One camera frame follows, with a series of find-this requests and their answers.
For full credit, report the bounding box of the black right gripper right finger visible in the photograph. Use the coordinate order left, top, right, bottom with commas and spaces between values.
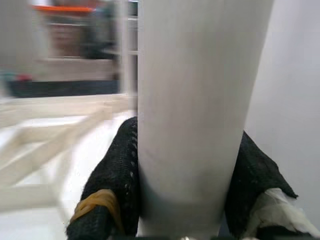
224, 131, 320, 240

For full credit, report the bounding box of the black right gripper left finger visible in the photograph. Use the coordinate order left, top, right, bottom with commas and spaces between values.
65, 116, 140, 240

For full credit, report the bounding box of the white plastic children table top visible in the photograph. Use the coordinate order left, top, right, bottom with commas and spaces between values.
0, 93, 141, 218

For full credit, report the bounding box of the yellow rubber band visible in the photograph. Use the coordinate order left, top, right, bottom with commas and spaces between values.
71, 189, 125, 233

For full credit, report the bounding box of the beige cloth covered table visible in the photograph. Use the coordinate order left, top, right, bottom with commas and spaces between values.
37, 57, 119, 82

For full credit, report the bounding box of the shiny black bag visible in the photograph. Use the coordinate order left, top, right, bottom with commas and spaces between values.
84, 4, 119, 60

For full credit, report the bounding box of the teal plush toy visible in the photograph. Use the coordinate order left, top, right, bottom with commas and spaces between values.
0, 71, 16, 82

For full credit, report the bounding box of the orange plastic bin lid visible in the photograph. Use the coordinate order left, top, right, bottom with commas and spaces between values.
32, 4, 96, 13

